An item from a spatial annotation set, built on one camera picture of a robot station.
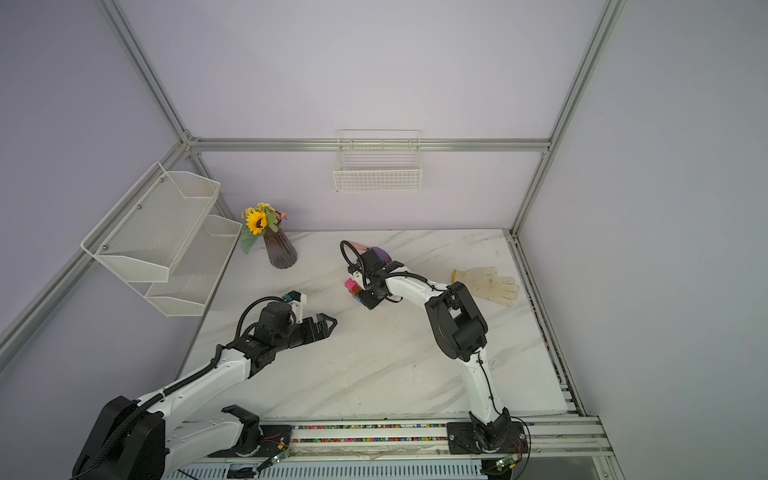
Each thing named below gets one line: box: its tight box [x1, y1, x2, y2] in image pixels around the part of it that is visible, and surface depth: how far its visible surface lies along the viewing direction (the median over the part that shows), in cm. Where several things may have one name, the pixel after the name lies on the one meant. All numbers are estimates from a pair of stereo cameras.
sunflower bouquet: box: [240, 202, 288, 255], surface depth 92 cm
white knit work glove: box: [456, 266, 520, 306], surface depth 108 cm
